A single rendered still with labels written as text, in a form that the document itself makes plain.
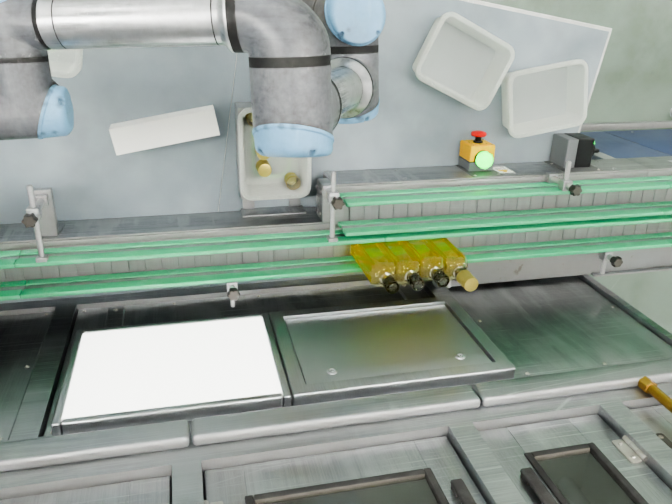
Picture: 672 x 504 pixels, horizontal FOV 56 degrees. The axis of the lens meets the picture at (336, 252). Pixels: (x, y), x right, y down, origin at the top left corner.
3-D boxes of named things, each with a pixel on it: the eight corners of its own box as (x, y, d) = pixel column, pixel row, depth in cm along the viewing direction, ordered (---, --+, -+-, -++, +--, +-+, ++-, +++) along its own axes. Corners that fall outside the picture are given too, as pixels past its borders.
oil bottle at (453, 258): (414, 248, 166) (446, 284, 147) (416, 228, 164) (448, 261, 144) (435, 247, 167) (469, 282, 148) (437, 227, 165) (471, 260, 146)
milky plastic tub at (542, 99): (492, 68, 167) (508, 72, 159) (570, 54, 170) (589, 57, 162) (494, 133, 174) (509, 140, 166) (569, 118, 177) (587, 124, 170)
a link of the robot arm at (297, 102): (383, 44, 133) (320, 57, 83) (383, 116, 138) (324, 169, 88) (328, 45, 136) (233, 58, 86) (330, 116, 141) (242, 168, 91)
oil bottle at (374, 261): (350, 254, 162) (374, 291, 143) (350, 233, 160) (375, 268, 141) (371, 252, 163) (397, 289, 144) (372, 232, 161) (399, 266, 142)
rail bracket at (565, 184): (541, 181, 167) (569, 196, 155) (545, 153, 164) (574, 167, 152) (554, 180, 168) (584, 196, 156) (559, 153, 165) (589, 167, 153)
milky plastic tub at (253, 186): (237, 190, 162) (240, 201, 154) (233, 101, 153) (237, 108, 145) (304, 187, 166) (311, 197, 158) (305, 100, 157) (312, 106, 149)
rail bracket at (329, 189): (319, 230, 157) (331, 249, 146) (320, 164, 150) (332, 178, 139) (331, 229, 158) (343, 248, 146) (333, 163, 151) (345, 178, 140)
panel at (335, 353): (77, 341, 143) (52, 438, 113) (76, 329, 142) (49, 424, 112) (450, 305, 163) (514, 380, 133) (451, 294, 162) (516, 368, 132)
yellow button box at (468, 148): (457, 164, 174) (468, 172, 167) (459, 137, 171) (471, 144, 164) (480, 163, 175) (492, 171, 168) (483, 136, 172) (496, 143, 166)
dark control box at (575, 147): (547, 160, 180) (564, 168, 172) (552, 132, 176) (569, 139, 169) (573, 159, 181) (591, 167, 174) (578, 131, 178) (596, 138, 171)
